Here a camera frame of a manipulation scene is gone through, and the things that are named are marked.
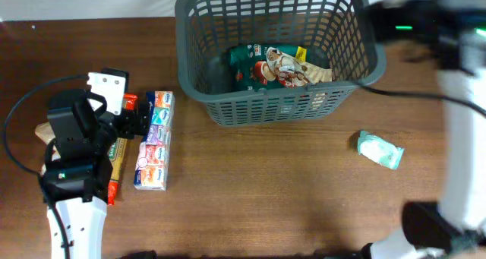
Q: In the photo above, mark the tan packet under left arm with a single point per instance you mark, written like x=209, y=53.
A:
x=46, y=134

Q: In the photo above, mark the white brown snack packet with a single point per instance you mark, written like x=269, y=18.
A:
x=294, y=70

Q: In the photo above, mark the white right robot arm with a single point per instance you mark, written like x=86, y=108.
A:
x=454, y=30

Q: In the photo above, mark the mint green wipes packet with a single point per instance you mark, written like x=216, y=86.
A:
x=379, y=151

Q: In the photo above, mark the colourful tissue multipack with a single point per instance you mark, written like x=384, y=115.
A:
x=154, y=150

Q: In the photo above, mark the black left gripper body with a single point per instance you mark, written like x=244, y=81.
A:
x=108, y=130

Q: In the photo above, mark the dark grey plastic basket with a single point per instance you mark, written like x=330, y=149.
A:
x=332, y=30

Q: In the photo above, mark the spaghetti pasta packet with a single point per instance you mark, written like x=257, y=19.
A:
x=116, y=153

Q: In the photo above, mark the green Nescafe coffee bag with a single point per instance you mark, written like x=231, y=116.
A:
x=248, y=66

